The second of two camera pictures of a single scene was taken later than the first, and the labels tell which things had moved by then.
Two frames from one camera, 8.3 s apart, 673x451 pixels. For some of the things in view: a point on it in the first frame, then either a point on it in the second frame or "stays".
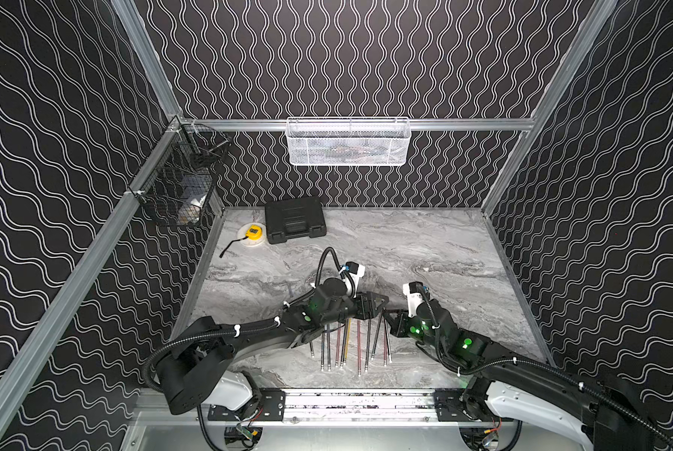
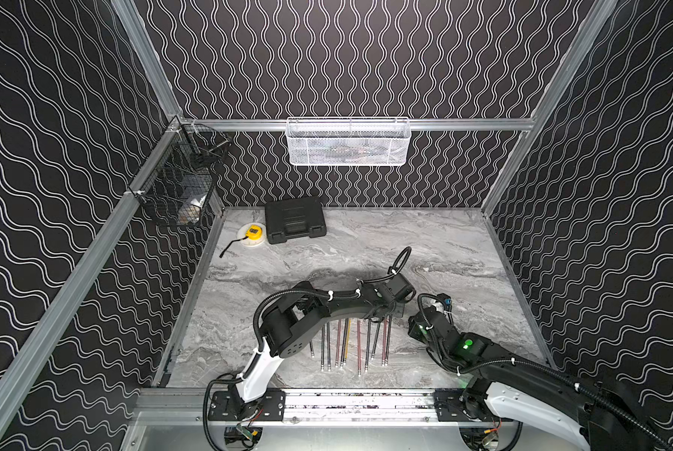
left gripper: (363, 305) → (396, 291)
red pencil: (359, 347) stays
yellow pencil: (348, 340) stays
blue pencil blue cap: (367, 344) stays
